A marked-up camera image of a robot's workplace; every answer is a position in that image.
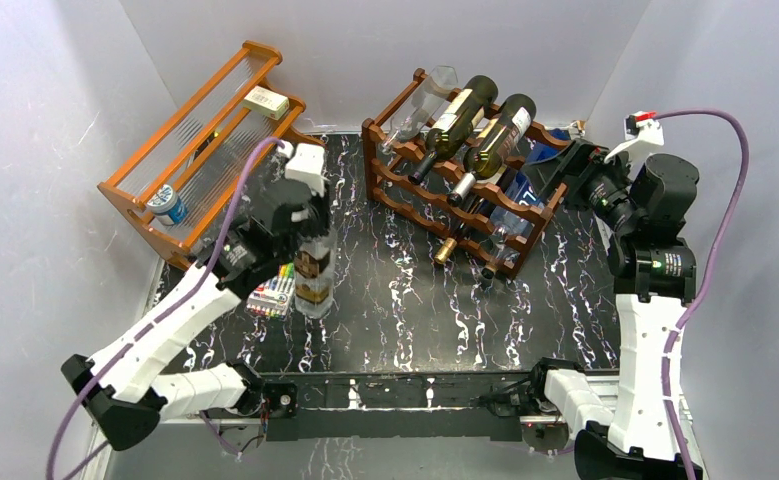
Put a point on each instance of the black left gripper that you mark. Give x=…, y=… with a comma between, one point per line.
x=322, y=205

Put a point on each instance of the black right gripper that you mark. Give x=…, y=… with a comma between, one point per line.
x=578, y=162

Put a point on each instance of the green wine bottle brown label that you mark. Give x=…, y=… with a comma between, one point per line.
x=494, y=144

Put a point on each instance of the dark green wine bottle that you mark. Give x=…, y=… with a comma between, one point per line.
x=455, y=124

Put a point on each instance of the clear glass bottle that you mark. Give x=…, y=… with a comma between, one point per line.
x=423, y=103

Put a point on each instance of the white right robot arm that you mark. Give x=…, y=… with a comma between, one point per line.
x=640, y=436

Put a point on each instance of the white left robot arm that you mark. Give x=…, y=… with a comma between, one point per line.
x=124, y=387

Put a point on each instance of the dark wooden wine rack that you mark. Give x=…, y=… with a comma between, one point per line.
x=504, y=239

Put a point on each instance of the dark bottle gold foil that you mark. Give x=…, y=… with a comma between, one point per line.
x=459, y=229

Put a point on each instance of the orange wooden shelf rack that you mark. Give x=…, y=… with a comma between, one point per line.
x=200, y=152

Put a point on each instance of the colourful marker pen pack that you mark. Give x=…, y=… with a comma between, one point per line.
x=273, y=298

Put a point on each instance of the cream cardboard box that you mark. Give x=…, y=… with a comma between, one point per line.
x=267, y=102

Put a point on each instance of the blue white tin can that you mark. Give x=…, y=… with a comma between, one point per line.
x=167, y=206

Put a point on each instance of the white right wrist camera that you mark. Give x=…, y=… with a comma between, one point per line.
x=643, y=136

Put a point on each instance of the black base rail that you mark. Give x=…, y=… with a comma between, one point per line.
x=493, y=405

